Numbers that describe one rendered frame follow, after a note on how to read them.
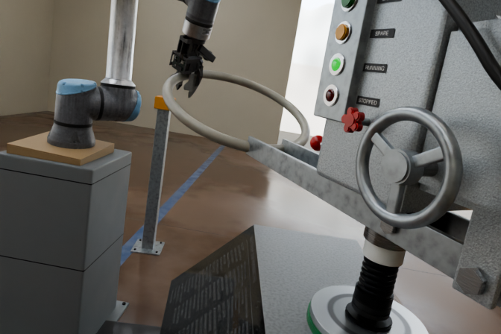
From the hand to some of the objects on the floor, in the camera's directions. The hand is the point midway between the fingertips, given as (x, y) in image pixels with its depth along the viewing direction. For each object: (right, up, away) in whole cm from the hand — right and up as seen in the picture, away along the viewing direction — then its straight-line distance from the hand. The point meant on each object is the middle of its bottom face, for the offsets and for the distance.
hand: (185, 89), depth 133 cm
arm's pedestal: (-69, -105, +46) cm, 134 cm away
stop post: (-50, -92, +136) cm, 171 cm away
